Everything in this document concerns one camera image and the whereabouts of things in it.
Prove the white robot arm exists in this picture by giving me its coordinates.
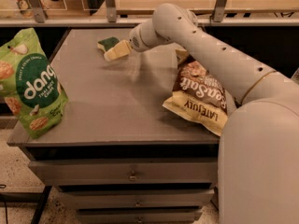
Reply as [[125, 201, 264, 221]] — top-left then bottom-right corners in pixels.
[[129, 4, 299, 224]]

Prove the brown Late July chip bag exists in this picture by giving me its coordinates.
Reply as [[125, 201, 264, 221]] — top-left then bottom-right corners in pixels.
[[163, 49, 228, 136]]

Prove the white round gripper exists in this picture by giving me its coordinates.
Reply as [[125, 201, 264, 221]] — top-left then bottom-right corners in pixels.
[[104, 19, 169, 62]]

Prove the wooden shelf with metal rail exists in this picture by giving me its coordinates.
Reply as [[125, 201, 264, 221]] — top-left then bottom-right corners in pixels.
[[0, 0, 299, 27]]

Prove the green and yellow sponge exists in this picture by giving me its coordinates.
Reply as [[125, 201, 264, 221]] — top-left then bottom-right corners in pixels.
[[97, 36, 120, 52]]

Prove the grey drawer cabinet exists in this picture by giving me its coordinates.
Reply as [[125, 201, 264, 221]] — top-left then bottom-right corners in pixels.
[[7, 29, 219, 224]]

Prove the green Dang rice chips bag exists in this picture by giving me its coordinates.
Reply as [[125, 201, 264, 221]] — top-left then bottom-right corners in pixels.
[[0, 28, 68, 139]]

